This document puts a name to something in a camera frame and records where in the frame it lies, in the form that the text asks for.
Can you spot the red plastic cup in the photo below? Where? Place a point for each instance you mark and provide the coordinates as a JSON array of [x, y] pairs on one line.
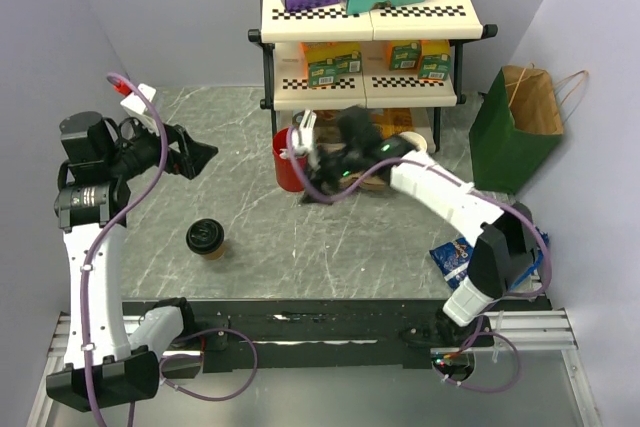
[[284, 172]]

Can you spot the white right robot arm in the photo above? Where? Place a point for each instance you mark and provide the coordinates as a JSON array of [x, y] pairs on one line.
[[505, 243]]

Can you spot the stacked paper cups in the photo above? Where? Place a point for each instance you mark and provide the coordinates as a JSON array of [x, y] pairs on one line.
[[417, 140]]

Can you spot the black plastic cup lid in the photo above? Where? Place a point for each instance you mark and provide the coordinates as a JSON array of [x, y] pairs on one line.
[[202, 234]]

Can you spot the orange snack bag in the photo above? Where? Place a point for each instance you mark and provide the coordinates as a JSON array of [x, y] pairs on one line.
[[389, 122]]

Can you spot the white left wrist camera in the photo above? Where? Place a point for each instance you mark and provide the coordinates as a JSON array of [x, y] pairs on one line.
[[135, 107]]

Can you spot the brown cardboard cup carrier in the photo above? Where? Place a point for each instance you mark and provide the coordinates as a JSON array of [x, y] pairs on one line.
[[371, 183]]

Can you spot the green paper bag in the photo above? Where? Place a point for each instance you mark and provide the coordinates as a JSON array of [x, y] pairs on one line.
[[518, 127]]

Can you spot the white wrapped straws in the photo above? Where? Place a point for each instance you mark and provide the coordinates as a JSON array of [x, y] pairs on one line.
[[308, 118]]

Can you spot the brown snack bag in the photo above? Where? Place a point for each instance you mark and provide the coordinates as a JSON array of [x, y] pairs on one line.
[[327, 135]]

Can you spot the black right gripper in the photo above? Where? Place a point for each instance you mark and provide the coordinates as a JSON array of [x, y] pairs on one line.
[[318, 176]]

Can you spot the blue chips bag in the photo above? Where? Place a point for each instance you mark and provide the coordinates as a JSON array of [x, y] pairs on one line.
[[452, 259]]

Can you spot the brown paper coffee cup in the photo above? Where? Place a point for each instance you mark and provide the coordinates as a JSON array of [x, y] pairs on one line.
[[215, 252]]

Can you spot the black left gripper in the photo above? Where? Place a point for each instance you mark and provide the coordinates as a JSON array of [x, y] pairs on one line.
[[191, 156]]

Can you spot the green yellow box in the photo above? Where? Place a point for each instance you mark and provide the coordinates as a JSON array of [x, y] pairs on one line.
[[431, 60], [327, 62]]

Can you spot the cream black shelf rack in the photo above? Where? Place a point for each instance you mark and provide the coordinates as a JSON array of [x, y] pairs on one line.
[[281, 35]]

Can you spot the green yellow box left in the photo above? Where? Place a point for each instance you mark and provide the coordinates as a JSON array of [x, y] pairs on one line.
[[327, 62]]

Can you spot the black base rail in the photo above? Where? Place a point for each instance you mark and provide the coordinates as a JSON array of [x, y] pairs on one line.
[[323, 333]]

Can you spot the green yellow box right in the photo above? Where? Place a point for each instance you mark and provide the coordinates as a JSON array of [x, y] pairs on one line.
[[431, 60]]

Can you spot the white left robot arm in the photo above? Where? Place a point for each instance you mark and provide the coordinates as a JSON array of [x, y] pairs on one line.
[[104, 365]]

